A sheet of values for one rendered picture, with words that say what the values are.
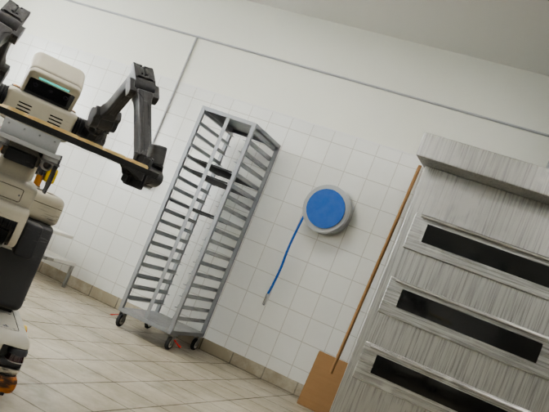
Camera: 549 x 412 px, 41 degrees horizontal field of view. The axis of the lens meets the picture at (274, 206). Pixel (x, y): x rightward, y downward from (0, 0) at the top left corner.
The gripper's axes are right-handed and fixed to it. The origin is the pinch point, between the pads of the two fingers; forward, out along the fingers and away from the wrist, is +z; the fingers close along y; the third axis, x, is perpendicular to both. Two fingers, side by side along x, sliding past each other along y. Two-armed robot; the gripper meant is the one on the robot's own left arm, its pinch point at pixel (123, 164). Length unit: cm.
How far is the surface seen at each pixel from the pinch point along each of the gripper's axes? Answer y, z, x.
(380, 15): -190, -361, 64
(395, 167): -86, -395, 16
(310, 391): 98, -361, 6
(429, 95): -150, -396, 12
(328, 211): -33, -380, 50
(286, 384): 106, -389, 33
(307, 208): -29, -381, 67
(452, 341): 21, -284, -81
